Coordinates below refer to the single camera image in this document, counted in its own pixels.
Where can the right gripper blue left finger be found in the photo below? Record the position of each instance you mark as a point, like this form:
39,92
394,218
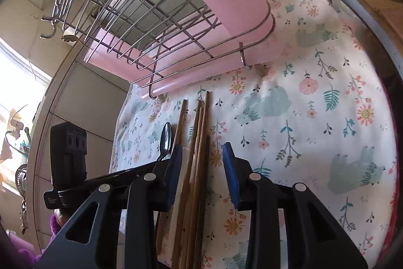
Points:
172,174

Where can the dark black chopstick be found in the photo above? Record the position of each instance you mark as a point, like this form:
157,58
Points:
201,215

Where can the metal wire utensil rack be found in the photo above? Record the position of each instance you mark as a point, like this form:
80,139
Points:
156,28

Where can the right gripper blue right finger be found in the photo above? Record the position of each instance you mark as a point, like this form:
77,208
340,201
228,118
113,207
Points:
230,166

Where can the white plastic spoon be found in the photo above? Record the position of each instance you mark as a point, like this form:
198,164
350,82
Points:
168,221

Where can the left pink plastic cup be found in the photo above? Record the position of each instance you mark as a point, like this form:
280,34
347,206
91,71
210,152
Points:
115,56

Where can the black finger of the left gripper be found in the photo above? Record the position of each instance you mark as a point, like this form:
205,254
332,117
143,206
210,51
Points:
125,177

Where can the wooden chopstick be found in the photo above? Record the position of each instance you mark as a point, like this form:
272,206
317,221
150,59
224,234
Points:
182,222
197,183
176,136

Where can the person's left hand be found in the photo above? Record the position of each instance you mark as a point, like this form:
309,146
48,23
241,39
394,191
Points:
61,217

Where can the floral bear print cloth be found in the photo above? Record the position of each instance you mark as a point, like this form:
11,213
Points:
319,116

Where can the pink plastic drip tray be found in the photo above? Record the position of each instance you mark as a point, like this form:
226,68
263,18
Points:
190,64

